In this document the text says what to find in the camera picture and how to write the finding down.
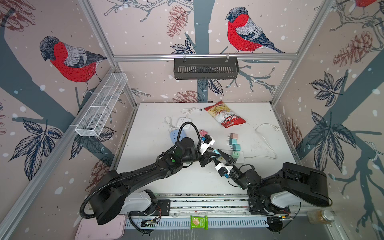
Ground light green charger plug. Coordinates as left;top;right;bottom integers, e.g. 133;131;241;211
232;151;240;159

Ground white square socket cube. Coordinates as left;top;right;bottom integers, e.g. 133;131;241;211
177;117;192;130

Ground white mesh wall shelf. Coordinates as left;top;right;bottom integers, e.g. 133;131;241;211
75;73;128;137

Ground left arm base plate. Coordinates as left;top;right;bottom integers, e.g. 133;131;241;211
130;200;171;217

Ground teal charger plug front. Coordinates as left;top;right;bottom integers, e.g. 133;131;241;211
211;149;221;158

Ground blue square socket cube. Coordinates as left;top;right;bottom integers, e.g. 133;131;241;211
170;130;186;144

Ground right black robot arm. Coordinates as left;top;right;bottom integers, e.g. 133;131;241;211
214;152;332;216

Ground red white chips bag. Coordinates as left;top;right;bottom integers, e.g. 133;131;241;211
205;101;246;129

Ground glass jar with lid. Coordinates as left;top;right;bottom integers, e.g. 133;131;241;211
307;210;335;225

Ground teal charger plug lower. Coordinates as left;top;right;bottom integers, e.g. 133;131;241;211
232;144;241;152

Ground green snack packet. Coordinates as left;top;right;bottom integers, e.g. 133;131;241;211
191;216;209;230

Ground pink pig toy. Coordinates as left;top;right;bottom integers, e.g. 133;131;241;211
199;130;208;137

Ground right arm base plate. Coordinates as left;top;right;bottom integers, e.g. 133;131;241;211
248;198;291;216

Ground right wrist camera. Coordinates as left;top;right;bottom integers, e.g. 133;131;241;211
215;163;233;179

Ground white power strip cable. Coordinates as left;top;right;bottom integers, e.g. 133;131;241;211
244;122;282;160

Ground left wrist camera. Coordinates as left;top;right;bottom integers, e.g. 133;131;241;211
200;134;215;155

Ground white multicolour power strip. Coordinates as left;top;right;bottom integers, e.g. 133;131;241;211
214;150;245;164

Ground teal charger plug upper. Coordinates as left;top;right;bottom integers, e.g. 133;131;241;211
229;138;237;145

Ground teal charger plug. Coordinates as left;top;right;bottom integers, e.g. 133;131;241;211
229;138;237;145
232;144;241;152
211;149;221;158

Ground pink tray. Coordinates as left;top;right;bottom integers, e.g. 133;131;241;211
75;215;127;240

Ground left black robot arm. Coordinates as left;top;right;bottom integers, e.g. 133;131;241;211
80;132;217;225

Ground black hanging wire basket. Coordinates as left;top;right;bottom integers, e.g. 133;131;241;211
174;58;239;80

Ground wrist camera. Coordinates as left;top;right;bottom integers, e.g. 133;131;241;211
215;163;233;179
200;134;215;155

